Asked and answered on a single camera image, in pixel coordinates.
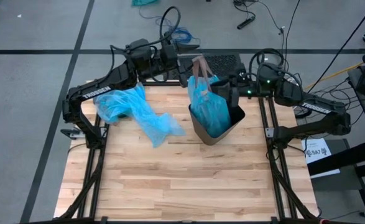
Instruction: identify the teal floor object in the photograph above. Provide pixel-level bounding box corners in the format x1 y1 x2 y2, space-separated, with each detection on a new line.
131 0 160 7

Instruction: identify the blue bin liner bag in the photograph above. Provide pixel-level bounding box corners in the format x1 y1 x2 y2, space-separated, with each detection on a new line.
187 55 233 139

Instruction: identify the black cable coil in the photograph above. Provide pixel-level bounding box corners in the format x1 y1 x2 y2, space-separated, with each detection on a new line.
256 47 285 71

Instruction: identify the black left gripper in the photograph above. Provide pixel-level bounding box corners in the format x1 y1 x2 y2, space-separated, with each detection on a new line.
159 43 201 88

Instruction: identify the blue floor cable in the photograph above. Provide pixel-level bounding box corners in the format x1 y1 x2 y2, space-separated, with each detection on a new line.
137 6 202 45

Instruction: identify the black trash bin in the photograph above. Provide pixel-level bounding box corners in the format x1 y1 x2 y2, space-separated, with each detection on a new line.
188 104 246 146

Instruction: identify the black power strip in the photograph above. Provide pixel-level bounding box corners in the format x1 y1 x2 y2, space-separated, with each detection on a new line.
236 15 256 30

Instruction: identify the black floor mat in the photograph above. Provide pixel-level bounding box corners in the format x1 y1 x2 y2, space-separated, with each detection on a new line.
169 53 246 80

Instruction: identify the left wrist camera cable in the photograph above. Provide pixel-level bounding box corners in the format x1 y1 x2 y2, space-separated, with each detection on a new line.
109 5 182 75

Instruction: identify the yellow cable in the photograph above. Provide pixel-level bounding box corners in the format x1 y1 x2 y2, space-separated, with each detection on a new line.
303 52 365 91

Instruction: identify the black table frame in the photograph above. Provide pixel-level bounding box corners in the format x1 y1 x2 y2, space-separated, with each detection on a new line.
57 80 320 224

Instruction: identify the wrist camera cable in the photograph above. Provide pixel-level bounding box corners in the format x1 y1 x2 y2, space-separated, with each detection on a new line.
109 5 182 75
248 48 304 94

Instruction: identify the long black diagonal cable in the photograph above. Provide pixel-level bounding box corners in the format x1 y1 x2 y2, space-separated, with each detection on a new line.
306 0 365 94

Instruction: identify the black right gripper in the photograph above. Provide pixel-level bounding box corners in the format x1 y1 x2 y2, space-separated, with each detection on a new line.
211 73 261 108

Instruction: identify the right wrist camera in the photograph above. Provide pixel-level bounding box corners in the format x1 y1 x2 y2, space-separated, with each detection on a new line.
258 62 283 82

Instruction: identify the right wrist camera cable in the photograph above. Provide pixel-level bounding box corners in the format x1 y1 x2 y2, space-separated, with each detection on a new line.
248 48 304 94

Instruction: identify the white paper sign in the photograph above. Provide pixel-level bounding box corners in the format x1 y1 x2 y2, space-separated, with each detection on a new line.
302 138 332 165

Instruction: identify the blue spare trash bag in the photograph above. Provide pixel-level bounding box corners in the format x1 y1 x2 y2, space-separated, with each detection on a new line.
94 82 187 149

